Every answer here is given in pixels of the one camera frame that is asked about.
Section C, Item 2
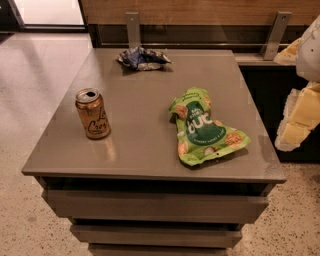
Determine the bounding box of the blue chip bag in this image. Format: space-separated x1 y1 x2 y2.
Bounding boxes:
117 47 171 71

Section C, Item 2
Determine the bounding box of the left metal wall bracket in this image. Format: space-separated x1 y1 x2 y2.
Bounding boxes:
125 12 141 48

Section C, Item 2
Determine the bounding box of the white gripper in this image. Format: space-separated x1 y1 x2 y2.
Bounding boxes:
273 15 320 152

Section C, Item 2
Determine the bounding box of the right metal wall bracket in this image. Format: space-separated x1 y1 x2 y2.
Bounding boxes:
260 11 292 61

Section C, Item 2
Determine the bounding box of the grey drawer cabinet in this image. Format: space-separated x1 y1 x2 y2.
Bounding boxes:
23 49 285 256

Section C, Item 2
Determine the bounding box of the metal wall bracket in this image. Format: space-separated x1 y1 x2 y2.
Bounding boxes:
125 12 141 48
260 11 292 61

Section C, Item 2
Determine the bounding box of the dark framed window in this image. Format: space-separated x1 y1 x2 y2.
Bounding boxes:
4 0 86 31

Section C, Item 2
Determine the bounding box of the gold soda can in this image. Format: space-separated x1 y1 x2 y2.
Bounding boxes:
75 88 111 139

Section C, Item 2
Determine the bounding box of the green snack bag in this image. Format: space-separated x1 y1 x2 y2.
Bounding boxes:
169 87 251 166

